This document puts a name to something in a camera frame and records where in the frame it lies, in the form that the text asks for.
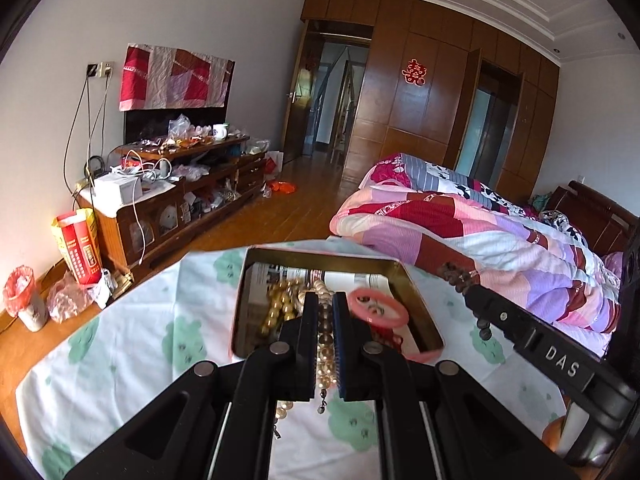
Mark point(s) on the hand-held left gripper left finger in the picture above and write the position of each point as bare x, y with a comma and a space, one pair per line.
305, 340

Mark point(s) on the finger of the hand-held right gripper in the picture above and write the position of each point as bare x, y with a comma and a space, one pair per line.
550, 357

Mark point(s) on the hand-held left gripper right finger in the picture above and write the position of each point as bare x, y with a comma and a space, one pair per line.
340, 350

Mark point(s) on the rectangular metal tin box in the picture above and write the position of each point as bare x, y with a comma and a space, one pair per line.
255, 340

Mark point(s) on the pink bangle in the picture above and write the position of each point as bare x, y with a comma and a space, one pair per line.
400, 316

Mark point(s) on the white tube in tin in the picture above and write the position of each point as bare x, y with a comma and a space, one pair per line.
350, 280

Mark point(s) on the black white floral pillow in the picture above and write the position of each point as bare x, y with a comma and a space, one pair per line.
562, 224

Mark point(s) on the pink patchwork quilt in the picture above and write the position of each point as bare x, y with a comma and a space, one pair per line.
475, 230

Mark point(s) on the wooden bed headboard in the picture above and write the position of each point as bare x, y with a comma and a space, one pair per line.
600, 215

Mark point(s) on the orange plastic bag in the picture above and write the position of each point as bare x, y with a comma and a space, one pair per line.
281, 187

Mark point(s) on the red white shopping bag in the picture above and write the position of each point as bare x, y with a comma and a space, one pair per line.
273, 165

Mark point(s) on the white green cloud tablecloth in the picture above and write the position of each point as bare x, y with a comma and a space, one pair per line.
125, 360

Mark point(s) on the wooden television cabinet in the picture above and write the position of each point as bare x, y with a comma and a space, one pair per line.
130, 232

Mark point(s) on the white mug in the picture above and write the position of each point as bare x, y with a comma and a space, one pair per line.
220, 132

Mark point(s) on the wooden door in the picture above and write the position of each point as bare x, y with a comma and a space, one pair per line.
296, 110

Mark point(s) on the clear plastic bag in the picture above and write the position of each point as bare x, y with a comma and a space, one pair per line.
70, 300

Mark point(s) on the white box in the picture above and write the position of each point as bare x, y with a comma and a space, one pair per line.
117, 191

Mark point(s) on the red yellow paper bag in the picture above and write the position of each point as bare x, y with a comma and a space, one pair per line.
80, 250

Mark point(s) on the wooden wardrobe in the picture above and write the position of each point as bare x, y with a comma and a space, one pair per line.
390, 110

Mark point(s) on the black television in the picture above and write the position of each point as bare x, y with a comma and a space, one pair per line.
147, 124

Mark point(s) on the trash bin with red liner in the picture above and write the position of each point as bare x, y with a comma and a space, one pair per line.
27, 300

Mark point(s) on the red patchwork cloth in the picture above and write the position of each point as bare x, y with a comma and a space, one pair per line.
170, 77

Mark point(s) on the red paper wall decoration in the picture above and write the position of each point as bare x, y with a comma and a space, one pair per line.
414, 71

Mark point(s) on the wall socket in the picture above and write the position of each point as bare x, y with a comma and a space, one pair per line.
99, 69

